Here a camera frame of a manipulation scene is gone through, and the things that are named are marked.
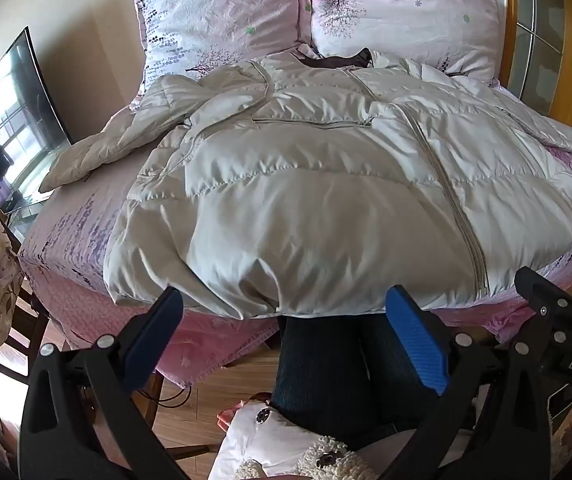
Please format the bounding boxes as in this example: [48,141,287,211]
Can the pink floral bed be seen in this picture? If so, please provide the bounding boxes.
[18,72,572,386]

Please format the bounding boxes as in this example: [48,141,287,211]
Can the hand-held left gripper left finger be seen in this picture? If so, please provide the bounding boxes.
[18,285,191,480]

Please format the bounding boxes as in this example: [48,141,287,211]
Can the flat screen television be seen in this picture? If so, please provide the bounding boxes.
[0,25,75,206]

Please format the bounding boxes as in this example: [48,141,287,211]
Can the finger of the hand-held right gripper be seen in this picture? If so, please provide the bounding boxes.
[514,266,572,334]

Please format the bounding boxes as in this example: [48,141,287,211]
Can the person's blue jeans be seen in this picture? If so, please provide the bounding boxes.
[267,312,439,438]

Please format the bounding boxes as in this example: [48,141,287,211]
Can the glass television stand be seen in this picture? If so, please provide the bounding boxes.
[0,187,54,243]

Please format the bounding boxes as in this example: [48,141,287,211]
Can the pink tree print pillow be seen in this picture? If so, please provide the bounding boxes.
[298,0,502,87]

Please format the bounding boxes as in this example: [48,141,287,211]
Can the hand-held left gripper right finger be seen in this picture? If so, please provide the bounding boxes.
[376,284,552,480]

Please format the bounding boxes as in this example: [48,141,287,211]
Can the white plush slipper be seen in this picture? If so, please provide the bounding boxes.
[208,394,384,480]

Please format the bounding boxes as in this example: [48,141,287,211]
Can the pink floral pillow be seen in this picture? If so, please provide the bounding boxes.
[131,0,313,97]

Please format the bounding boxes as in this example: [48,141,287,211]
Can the black floor cable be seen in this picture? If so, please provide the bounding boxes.
[133,382,191,411]

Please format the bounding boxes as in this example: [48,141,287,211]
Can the white puffer jacket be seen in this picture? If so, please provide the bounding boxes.
[38,47,572,321]

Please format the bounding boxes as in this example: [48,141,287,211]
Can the dark wooden chair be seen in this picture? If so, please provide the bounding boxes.
[0,225,53,388]

